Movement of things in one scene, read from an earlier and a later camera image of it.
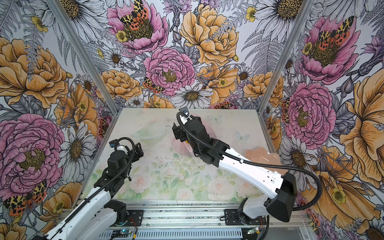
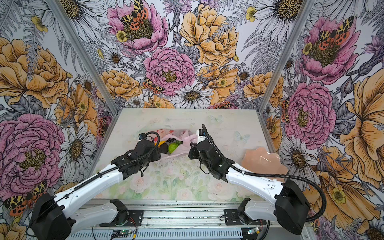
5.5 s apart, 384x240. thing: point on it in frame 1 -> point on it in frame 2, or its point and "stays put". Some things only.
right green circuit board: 255,230 stays put
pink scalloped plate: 259,154 stays put
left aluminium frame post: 84,56 stays put
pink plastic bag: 183,148 -> 187,137
